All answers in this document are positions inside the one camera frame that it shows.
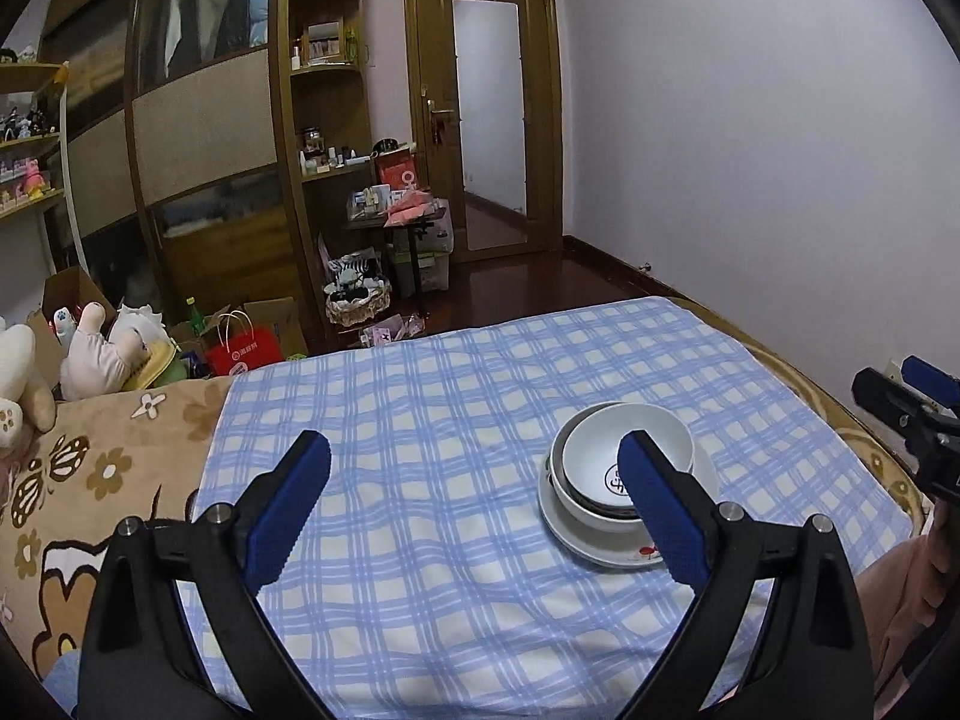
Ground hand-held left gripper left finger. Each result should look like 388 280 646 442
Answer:
79 431 332 720

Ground row of cosmetic bottles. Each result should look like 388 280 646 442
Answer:
300 131 373 176

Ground wicker basket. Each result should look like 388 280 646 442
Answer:
324 285 395 328

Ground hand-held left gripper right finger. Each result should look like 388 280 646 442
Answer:
616 431 875 720

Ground beige plush toy blue paws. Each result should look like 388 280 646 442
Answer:
52 301 148 401

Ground white fluffy plush toy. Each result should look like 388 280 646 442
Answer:
112 304 167 350

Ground row of dark figurines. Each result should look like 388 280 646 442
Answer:
0 109 58 141

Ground wooden wall shelf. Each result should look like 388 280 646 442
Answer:
0 60 70 223

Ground small black side table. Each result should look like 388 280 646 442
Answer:
343 214 451 317

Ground blue-grey fleece cloth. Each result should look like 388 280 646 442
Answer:
41 649 84 720

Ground pink packet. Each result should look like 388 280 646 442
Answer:
382 191 443 230

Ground pile of small boxes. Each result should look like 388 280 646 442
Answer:
349 184 392 223

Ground yellow green plush toy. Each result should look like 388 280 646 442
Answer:
122 337 189 392

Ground white pole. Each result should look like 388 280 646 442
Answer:
58 82 86 275

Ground pink cloth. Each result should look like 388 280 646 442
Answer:
855 532 960 700

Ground large plain white bowl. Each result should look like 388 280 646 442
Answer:
547 400 698 535

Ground clear plastic storage box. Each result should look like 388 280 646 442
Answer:
386 199 457 298

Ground blue plaid cloth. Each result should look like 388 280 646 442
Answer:
184 296 912 720

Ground red bag with white print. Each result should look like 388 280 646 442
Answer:
373 150 418 193

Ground row of pink figurines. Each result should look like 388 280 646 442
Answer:
0 156 62 209

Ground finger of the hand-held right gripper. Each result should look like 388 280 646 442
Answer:
851 367 942 443
901 356 960 415

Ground wooden wardrobe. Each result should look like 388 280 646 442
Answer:
41 0 301 361

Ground wooden corner shelf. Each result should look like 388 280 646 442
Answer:
274 0 376 355

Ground small wooden frame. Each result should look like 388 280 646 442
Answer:
306 19 344 62

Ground open cardboard box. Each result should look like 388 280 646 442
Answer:
26 266 118 370
202 296 309 361

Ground striped plush toys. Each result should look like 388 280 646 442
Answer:
326 251 388 301

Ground wooden door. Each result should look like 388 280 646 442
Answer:
405 0 565 265

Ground red paper shopping bag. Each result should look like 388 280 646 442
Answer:
204 309 284 378

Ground cardboard box of pink packets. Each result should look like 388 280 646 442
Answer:
358 313 428 349

